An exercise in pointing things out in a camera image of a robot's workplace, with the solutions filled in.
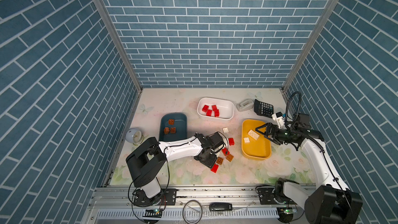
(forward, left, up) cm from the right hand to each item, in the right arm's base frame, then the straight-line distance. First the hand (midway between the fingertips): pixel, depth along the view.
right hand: (260, 131), depth 78 cm
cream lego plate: (+3, +4, -16) cm, 16 cm away
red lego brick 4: (-5, +16, -16) cm, 24 cm away
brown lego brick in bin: (+11, +52, -14) cm, 55 cm away
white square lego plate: (+9, +17, -15) cm, 24 cm away
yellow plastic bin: (+1, -2, -19) cm, 19 cm away
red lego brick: (+24, +31, -15) cm, 42 cm away
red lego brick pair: (+22, +23, -14) cm, 35 cm away
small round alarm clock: (-4, +69, -9) cm, 69 cm away
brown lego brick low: (-11, +20, -17) cm, 28 cm away
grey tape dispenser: (+28, +3, -14) cm, 32 cm away
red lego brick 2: (+19, +28, -13) cm, 36 cm away
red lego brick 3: (+1, +13, -16) cm, 20 cm away
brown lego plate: (+5, +54, -14) cm, 56 cm away
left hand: (-13, +25, -15) cm, 32 cm away
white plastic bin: (+25, +22, -16) cm, 37 cm away
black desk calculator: (+26, -9, -15) cm, 31 cm away
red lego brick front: (-15, +22, -16) cm, 31 cm away
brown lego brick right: (-9, +14, -15) cm, 23 cm away
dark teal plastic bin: (+7, +50, -14) cm, 52 cm away
